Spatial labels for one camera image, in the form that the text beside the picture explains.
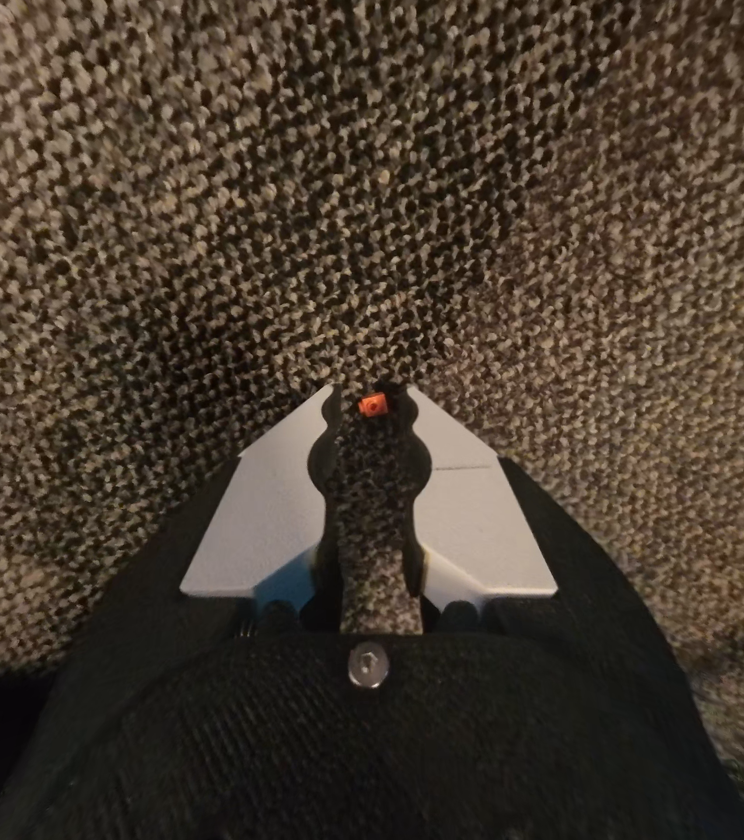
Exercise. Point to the small orange lego brick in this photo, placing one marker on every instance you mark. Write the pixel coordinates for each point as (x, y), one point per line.
(372, 405)

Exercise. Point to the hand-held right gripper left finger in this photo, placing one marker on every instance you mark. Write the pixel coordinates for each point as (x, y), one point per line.
(260, 518)

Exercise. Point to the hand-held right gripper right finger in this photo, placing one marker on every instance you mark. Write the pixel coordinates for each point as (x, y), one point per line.
(477, 525)

